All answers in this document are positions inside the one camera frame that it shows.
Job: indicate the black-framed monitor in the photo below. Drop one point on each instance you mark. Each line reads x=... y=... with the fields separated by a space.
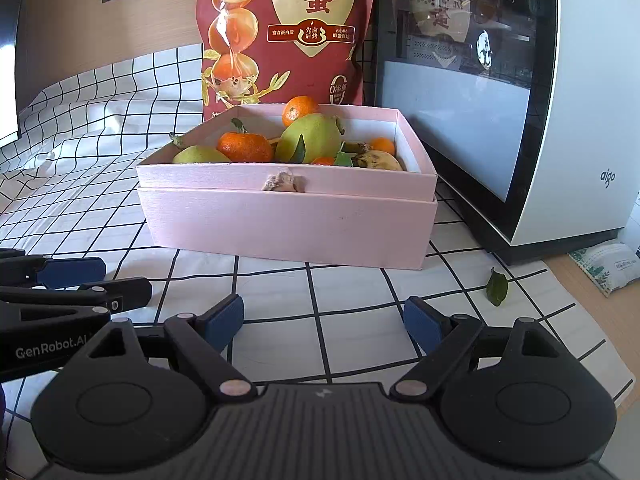
x=7 y=60

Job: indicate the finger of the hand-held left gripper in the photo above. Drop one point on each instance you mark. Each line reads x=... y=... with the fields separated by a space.
x=125 y=292
x=70 y=272

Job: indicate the small tangerine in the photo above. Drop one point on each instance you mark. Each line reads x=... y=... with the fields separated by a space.
x=323 y=161

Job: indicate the pink cardboard box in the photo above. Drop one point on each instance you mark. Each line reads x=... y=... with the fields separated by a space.
x=280 y=220

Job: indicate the brown-spotted banana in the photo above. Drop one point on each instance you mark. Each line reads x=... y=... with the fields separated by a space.
x=380 y=161

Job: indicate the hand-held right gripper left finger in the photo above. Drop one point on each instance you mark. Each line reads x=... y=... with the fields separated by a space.
x=225 y=319

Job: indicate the large leafy tangerine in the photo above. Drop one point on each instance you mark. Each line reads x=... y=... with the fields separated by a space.
x=244 y=147

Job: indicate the white leaf-print packet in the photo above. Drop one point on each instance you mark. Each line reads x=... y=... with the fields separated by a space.
x=607 y=267

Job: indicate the loose green leaf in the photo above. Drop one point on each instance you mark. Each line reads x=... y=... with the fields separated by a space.
x=498 y=288

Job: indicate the white black-checked tablecloth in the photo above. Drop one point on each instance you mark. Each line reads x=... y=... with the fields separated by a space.
x=350 y=292

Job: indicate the red printed snack bag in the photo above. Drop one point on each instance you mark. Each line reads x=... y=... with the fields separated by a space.
x=320 y=60

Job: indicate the white glass-panel computer case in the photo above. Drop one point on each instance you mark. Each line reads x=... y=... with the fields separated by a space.
x=475 y=125

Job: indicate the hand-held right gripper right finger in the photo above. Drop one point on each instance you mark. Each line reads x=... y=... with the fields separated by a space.
x=422 y=319

